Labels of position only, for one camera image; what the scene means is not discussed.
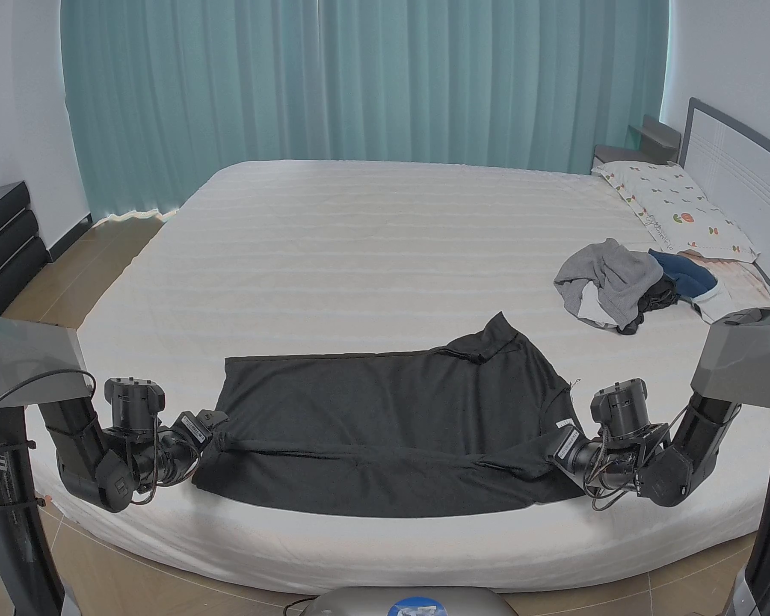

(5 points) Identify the black T-shirt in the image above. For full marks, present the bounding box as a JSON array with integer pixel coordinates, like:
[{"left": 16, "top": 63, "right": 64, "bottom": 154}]
[{"left": 194, "top": 311, "right": 588, "bottom": 518}]

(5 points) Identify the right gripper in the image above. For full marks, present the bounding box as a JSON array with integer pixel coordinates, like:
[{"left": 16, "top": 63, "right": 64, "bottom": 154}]
[{"left": 551, "top": 430, "right": 608, "bottom": 483}]

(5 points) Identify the black chest of drawers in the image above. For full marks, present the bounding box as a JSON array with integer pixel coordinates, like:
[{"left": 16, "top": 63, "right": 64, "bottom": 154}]
[{"left": 0, "top": 181, "right": 49, "bottom": 316}]

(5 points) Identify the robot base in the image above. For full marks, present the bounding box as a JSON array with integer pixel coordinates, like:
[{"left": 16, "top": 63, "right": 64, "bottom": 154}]
[{"left": 308, "top": 586, "right": 521, "bottom": 616}]

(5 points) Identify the bed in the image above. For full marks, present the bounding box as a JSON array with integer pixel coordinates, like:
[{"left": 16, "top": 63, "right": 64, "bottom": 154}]
[{"left": 24, "top": 97, "right": 770, "bottom": 595}]

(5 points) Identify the white printed pillow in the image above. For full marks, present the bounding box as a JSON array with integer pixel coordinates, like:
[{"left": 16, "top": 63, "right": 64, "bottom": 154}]
[{"left": 592, "top": 160, "right": 761, "bottom": 263}]

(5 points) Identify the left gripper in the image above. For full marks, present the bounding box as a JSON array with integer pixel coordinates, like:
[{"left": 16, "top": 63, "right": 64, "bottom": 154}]
[{"left": 160, "top": 411, "right": 214, "bottom": 467}]

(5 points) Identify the pile of clothes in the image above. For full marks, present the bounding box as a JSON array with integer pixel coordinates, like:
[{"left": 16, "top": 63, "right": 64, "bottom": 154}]
[{"left": 554, "top": 238, "right": 735, "bottom": 336}]

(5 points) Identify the blue-green curtain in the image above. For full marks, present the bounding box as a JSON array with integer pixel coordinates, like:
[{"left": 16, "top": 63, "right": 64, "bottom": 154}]
[
  {"left": 61, "top": 0, "right": 325, "bottom": 223},
  {"left": 317, "top": 0, "right": 671, "bottom": 172}
]

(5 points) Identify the grey bedside table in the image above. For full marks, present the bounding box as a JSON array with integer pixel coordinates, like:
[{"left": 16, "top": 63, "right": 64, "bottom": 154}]
[{"left": 593, "top": 114, "right": 683, "bottom": 166}]

